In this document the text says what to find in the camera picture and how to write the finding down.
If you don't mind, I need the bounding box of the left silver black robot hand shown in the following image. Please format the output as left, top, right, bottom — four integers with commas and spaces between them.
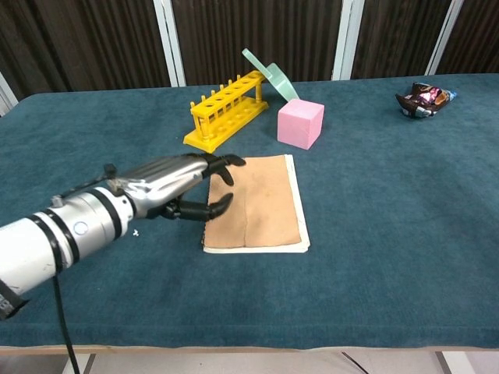
116, 153, 246, 221

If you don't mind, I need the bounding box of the spiral notebook with brown cover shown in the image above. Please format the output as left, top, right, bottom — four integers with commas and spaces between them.
201, 153, 312, 255

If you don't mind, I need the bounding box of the yellow test tube rack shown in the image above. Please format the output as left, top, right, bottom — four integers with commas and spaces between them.
182, 70, 271, 152

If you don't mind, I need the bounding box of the pink foam cube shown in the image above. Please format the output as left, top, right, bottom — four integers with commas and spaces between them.
277, 98, 326, 150

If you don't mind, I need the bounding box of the green plastic scoop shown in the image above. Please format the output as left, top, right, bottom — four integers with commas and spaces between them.
241, 48, 300, 101

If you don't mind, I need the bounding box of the teal tablecloth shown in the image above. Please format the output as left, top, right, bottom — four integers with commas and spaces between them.
0, 73, 499, 348

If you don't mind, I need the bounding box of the crumpled snack wrapper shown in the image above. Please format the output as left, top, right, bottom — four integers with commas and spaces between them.
395, 82, 460, 119

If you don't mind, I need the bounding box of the white frame post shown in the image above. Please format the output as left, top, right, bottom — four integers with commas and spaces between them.
331, 0, 365, 81
423, 0, 465, 76
152, 0, 187, 87
0, 71, 19, 117

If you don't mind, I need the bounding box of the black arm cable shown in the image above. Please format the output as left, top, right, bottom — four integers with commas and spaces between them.
51, 233, 81, 374

